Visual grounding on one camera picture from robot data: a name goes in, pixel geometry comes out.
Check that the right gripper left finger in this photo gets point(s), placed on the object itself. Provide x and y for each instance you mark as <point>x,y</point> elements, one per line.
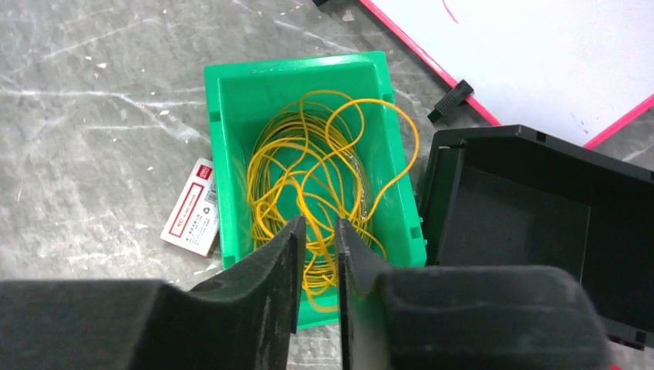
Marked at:
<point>241,318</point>

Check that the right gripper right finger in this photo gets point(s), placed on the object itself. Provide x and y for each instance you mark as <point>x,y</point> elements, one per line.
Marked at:
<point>507,317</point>

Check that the small red white box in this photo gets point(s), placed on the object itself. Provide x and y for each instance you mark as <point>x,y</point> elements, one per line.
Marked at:
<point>193,223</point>

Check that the black plastic bin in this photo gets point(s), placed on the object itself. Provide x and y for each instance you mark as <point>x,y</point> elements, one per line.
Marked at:
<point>512,195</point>

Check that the green plastic bin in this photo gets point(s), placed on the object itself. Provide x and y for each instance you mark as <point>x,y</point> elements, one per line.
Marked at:
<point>320,138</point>

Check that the whiteboard black foot right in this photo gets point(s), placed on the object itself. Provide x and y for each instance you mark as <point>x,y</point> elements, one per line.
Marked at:
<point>455,97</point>

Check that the pink framed whiteboard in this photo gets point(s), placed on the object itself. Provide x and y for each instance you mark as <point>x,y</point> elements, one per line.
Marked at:
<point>577,70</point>

